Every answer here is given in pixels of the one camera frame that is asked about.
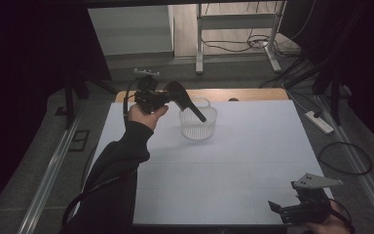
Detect hand-held gripper cable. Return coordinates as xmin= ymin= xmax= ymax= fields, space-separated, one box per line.
xmin=60 ymin=77 xmax=140 ymax=234
xmin=328 ymin=198 xmax=355 ymax=234

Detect grey wall panel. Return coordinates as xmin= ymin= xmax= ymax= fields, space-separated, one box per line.
xmin=87 ymin=4 xmax=175 ymax=57

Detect black looped cable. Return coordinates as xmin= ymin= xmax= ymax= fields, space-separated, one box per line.
xmin=317 ymin=141 xmax=373 ymax=176

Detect person's left hand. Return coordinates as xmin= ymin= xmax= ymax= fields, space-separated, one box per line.
xmin=127 ymin=103 xmax=169 ymax=132

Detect white power strip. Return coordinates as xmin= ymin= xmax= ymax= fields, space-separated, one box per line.
xmin=304 ymin=110 xmax=335 ymax=136

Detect white plastic basket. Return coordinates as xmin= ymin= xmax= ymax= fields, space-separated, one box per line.
xmin=178 ymin=97 xmax=218 ymax=141

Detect person's right hand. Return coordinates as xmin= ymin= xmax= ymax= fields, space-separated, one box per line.
xmin=301 ymin=200 xmax=353 ymax=234

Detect black metal stand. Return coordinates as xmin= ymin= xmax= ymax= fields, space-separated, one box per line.
xmin=313 ymin=69 xmax=350 ymax=127
xmin=61 ymin=72 xmax=91 ymax=131

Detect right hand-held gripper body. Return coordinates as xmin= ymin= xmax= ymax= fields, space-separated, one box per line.
xmin=280 ymin=173 xmax=345 ymax=226

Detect black spatula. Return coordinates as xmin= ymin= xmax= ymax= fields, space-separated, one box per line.
xmin=163 ymin=80 xmax=207 ymax=124

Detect tangled floor cables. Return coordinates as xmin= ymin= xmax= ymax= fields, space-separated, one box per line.
xmin=201 ymin=30 xmax=302 ymax=60

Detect white desk frame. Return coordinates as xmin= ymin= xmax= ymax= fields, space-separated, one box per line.
xmin=195 ymin=0 xmax=287 ymax=75

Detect white table cover sheet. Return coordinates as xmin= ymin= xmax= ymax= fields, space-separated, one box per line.
xmin=92 ymin=99 xmax=334 ymax=226

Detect left hand-held gripper cable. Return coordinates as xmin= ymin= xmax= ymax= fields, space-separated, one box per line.
xmin=60 ymin=77 xmax=140 ymax=234

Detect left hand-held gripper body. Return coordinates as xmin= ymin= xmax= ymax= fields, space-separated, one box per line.
xmin=132 ymin=67 xmax=171 ymax=115

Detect aluminium rail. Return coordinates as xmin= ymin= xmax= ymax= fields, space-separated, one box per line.
xmin=316 ymin=96 xmax=374 ymax=234
xmin=17 ymin=106 xmax=83 ymax=234

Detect right hand-held gripper cable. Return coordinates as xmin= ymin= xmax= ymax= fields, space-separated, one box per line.
xmin=328 ymin=198 xmax=355 ymax=234

